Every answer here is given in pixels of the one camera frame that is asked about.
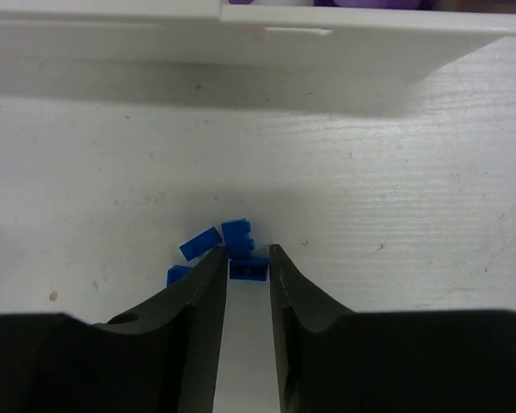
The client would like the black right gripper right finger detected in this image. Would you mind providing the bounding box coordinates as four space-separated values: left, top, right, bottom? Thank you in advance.
269 244 516 412

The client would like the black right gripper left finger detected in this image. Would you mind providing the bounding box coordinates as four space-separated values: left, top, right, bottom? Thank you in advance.
0 247 227 412

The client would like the small blue lego slope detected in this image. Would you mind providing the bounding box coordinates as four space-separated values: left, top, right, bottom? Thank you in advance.
166 265 193 287

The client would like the small blue lego piece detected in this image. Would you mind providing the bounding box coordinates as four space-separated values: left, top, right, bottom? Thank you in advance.
230 257 269 281

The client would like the small blue lego plate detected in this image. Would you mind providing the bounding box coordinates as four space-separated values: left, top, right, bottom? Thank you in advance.
179 227 223 262

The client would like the small blue lego brick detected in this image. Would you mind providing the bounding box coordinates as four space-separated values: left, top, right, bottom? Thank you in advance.
221 219 255 258

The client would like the white three-compartment tray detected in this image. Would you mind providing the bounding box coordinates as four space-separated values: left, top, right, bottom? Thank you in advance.
0 1 516 77

